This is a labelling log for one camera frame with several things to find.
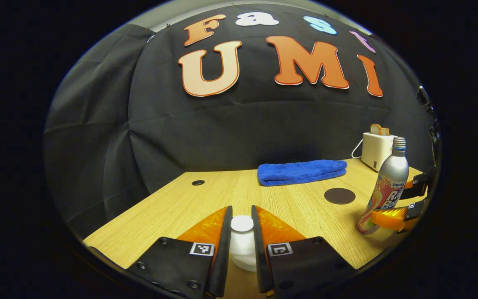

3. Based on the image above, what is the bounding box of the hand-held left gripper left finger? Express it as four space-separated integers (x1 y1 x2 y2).
126 206 233 298

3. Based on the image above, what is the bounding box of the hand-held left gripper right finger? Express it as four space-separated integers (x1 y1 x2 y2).
251 205 356 298

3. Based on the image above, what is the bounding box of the silver water bottle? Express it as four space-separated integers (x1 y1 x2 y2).
356 136 410 235

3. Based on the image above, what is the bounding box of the white teacup lid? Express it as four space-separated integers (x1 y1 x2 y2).
229 215 256 255

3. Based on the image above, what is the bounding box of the round brown coaster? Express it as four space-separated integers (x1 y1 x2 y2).
324 188 356 205

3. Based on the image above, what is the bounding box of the white toaster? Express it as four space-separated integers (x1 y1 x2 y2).
361 132 400 172

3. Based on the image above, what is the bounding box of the blue towel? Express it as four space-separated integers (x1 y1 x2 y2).
258 159 348 187

